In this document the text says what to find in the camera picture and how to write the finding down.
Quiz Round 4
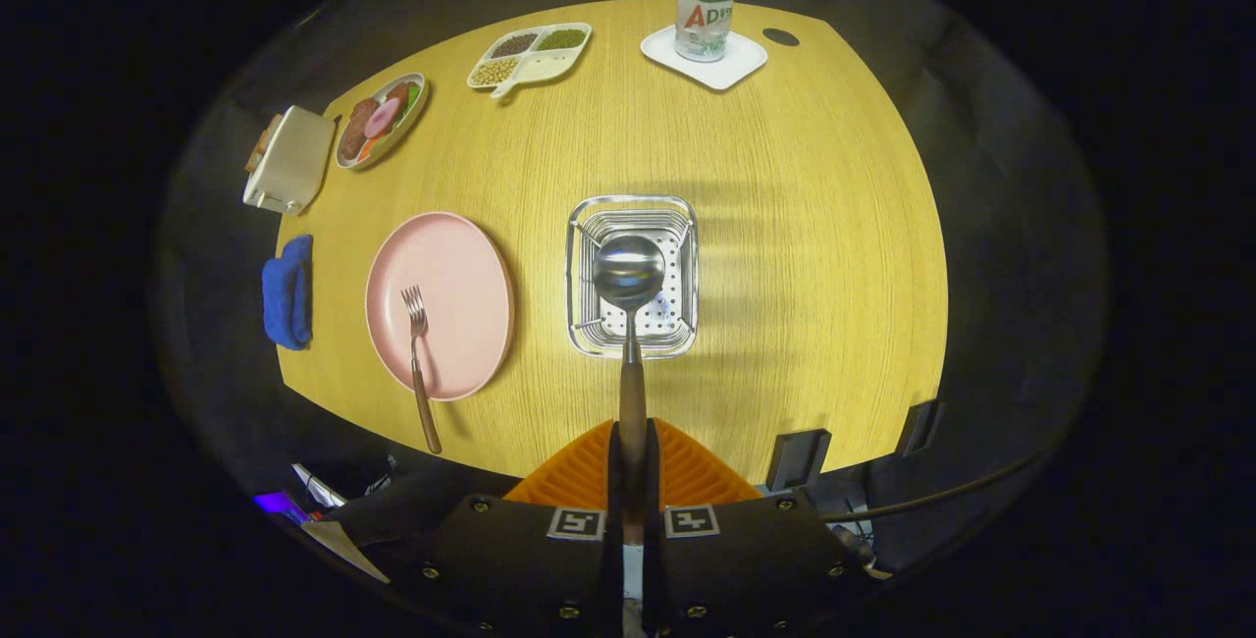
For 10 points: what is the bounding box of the blue cloth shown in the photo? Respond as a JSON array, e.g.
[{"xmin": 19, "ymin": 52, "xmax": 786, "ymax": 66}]
[{"xmin": 261, "ymin": 235, "xmax": 315, "ymax": 351}]

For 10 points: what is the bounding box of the black table bracket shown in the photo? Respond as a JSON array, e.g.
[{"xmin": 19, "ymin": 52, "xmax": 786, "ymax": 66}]
[
  {"xmin": 765, "ymin": 429, "xmax": 832, "ymax": 492},
  {"xmin": 898, "ymin": 400, "xmax": 945, "ymax": 457}
]

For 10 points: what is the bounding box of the white plate with food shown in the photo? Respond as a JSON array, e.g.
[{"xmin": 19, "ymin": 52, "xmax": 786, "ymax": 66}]
[{"xmin": 335, "ymin": 73, "xmax": 429, "ymax": 171}]

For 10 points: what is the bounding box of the wooden-handled spoon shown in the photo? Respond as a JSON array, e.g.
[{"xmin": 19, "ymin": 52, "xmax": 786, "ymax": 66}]
[{"xmin": 593, "ymin": 235, "xmax": 666, "ymax": 546}]

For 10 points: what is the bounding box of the large brown meat piece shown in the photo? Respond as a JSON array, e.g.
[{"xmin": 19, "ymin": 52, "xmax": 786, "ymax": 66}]
[{"xmin": 340, "ymin": 98, "xmax": 380, "ymax": 160}]

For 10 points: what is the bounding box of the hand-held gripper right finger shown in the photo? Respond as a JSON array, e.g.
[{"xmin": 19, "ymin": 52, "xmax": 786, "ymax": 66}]
[{"xmin": 633, "ymin": 419, "xmax": 874, "ymax": 637}]

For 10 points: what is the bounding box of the toast slice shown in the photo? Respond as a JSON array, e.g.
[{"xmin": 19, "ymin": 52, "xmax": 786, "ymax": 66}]
[{"xmin": 245, "ymin": 115, "xmax": 284, "ymax": 173}]

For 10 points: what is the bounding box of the black cable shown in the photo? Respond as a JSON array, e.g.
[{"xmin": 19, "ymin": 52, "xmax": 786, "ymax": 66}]
[{"xmin": 822, "ymin": 450, "xmax": 1046, "ymax": 523}]

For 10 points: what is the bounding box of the white green drink bottle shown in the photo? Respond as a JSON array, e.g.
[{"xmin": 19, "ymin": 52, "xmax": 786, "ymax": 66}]
[{"xmin": 675, "ymin": 0, "xmax": 734, "ymax": 63}]

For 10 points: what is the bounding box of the white toaster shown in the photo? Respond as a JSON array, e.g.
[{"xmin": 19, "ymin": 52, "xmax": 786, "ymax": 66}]
[{"xmin": 242, "ymin": 105, "xmax": 337, "ymax": 216}]

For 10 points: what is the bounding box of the purple lit screen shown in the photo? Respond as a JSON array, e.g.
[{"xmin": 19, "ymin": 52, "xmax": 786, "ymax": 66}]
[{"xmin": 253, "ymin": 491, "xmax": 307, "ymax": 523}]

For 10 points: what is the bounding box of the divided dish with beans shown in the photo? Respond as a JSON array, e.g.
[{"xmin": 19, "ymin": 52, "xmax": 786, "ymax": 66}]
[{"xmin": 467, "ymin": 23, "xmax": 593, "ymax": 101}]

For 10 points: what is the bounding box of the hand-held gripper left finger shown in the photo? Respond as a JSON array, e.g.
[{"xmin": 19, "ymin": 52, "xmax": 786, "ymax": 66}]
[{"xmin": 392, "ymin": 419, "xmax": 629, "ymax": 637}]

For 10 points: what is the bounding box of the metal wire basket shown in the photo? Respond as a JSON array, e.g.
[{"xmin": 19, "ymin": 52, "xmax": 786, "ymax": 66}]
[{"xmin": 565, "ymin": 194, "xmax": 700, "ymax": 359}]

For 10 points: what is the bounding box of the white square coaster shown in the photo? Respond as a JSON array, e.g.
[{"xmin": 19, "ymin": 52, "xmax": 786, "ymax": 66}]
[{"xmin": 641, "ymin": 25, "xmax": 768, "ymax": 91}]

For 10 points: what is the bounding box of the wooden-handled fork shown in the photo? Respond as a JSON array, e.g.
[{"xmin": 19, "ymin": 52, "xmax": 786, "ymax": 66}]
[{"xmin": 400, "ymin": 286, "xmax": 444, "ymax": 454}]

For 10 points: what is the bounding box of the pink plate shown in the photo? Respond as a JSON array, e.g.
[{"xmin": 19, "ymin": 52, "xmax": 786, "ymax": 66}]
[{"xmin": 365, "ymin": 212, "xmax": 515, "ymax": 401}]

